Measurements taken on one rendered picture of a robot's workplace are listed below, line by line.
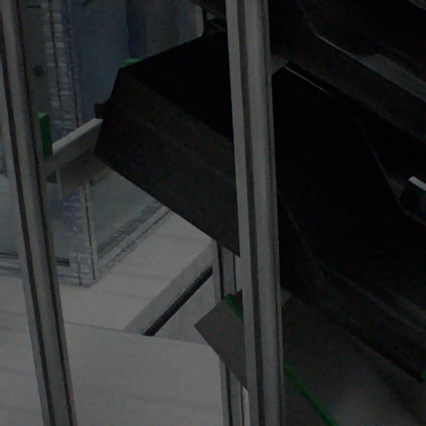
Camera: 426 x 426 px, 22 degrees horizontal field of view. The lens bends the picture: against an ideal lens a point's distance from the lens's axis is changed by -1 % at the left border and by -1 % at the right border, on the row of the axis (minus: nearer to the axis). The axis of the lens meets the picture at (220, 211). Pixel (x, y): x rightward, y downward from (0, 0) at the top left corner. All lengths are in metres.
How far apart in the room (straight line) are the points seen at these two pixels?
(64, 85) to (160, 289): 0.33
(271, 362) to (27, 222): 0.19
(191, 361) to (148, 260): 0.33
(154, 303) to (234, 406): 0.44
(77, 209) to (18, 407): 0.35
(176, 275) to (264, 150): 0.99
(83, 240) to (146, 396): 0.34
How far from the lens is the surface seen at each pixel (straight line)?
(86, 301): 1.60
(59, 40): 1.52
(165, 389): 1.36
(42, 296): 0.79
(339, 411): 0.85
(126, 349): 1.46
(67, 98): 1.53
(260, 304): 0.71
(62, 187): 0.83
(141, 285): 1.63
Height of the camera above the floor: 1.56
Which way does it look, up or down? 22 degrees down
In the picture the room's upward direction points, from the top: 4 degrees counter-clockwise
